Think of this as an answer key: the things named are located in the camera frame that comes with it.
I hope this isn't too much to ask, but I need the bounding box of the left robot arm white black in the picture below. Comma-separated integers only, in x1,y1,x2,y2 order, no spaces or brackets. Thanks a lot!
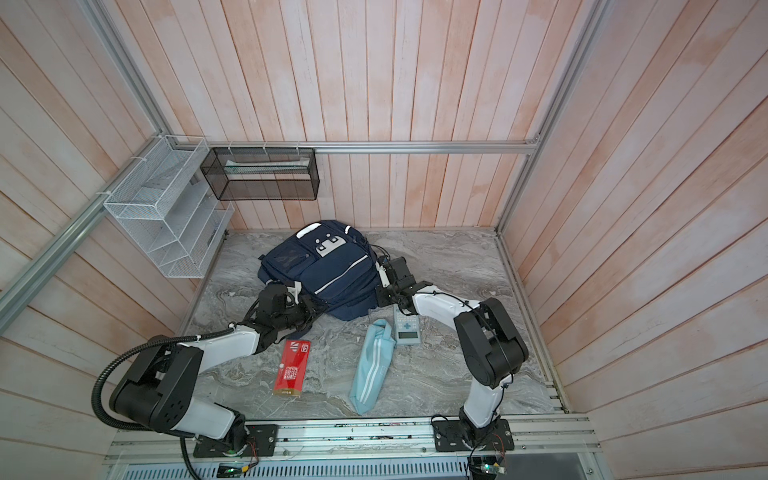
91,282,325,450

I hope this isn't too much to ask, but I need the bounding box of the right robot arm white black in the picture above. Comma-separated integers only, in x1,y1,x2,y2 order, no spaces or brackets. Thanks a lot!
376,256,529,435

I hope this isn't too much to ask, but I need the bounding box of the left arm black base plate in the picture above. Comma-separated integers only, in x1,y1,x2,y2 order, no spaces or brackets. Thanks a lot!
193,424,279,458

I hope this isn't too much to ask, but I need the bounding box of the red rectangular box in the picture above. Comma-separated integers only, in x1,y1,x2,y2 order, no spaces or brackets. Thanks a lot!
273,340,311,396

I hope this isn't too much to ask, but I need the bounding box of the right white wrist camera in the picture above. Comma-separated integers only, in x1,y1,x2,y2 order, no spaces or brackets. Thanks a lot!
375,260,390,288

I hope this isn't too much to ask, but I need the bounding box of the horizontal aluminium wall rail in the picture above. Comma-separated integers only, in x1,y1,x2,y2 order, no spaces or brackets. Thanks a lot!
206,140,538,155

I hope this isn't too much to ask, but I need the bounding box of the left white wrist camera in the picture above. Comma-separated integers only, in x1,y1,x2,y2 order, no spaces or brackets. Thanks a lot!
286,281,302,304

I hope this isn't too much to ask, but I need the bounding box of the light blue pencil pouch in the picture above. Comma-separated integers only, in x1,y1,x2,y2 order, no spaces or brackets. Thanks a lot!
349,319,396,415

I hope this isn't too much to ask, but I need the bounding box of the white wire mesh shelf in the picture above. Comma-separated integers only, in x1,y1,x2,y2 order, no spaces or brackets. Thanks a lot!
104,135,234,279

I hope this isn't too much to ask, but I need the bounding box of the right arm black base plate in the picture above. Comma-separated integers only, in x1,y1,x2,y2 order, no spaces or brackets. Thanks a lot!
430,416,515,453

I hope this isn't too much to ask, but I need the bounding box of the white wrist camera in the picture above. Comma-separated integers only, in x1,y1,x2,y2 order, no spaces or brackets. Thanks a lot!
286,281,302,304
375,260,390,288

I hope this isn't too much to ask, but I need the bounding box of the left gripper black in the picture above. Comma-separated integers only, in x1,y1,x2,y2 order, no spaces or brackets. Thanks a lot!
274,294,329,331

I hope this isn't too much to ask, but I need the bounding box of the black mesh wall basket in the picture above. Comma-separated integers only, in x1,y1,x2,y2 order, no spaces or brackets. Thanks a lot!
201,146,320,201

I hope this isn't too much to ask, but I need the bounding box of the light green calculator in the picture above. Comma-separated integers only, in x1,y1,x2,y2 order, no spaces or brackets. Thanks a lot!
393,305,421,346

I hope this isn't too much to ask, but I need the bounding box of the navy blue student backpack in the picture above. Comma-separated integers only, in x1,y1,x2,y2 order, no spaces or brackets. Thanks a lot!
258,220,381,321

